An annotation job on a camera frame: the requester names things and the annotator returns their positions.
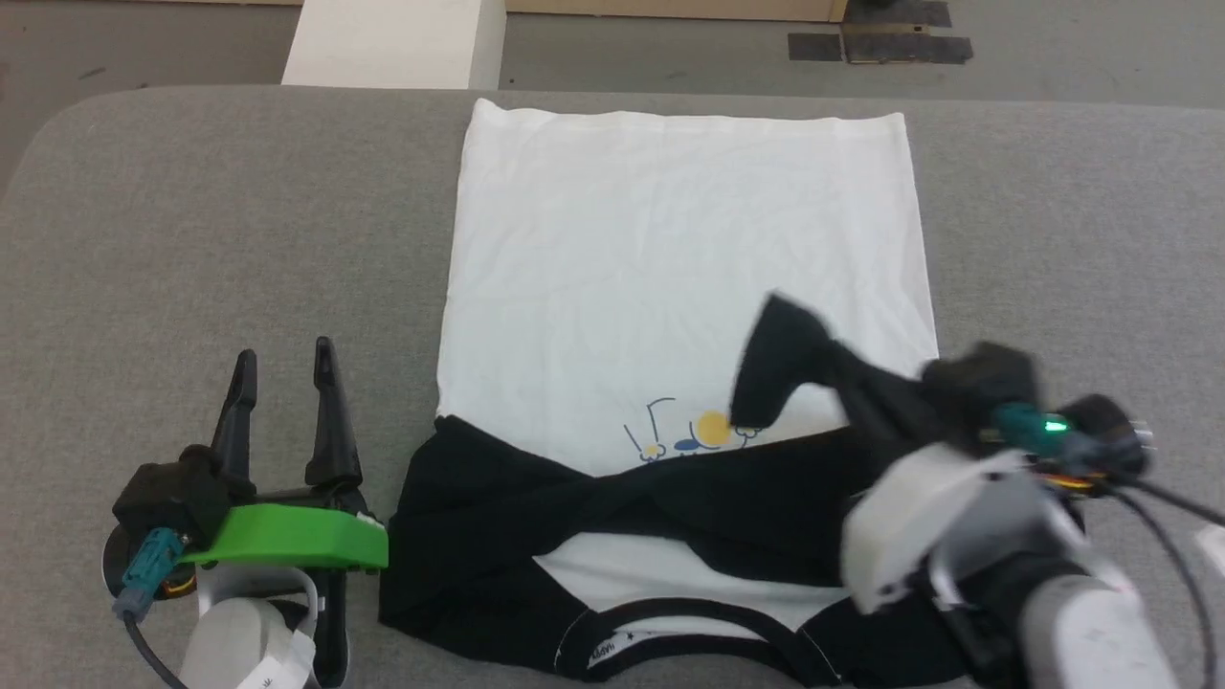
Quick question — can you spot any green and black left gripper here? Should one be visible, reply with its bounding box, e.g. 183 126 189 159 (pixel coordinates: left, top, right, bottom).
180 336 390 576

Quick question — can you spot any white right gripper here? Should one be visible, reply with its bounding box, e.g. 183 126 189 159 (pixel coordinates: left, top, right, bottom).
829 340 1056 615

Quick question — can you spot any white and black t-shirt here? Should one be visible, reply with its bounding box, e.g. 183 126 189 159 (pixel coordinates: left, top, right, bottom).
378 99 1015 689

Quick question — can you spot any dark floor mat patch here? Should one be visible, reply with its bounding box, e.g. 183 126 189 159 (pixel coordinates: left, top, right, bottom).
841 0 975 66

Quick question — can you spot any white rectangular block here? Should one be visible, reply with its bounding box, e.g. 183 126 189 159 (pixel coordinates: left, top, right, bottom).
281 0 507 91

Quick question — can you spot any teal plug grey cable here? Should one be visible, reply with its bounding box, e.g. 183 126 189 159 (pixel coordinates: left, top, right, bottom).
112 528 189 689

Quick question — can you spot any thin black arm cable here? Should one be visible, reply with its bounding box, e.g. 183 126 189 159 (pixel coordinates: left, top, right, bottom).
1101 474 1225 661

